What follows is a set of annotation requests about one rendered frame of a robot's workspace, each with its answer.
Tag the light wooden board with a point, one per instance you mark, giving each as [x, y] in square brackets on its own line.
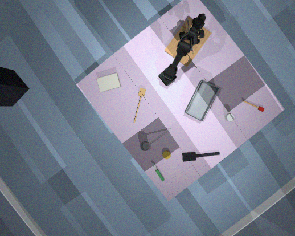
[171, 48]

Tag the yellow round disc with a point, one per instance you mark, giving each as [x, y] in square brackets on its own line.
[166, 154]

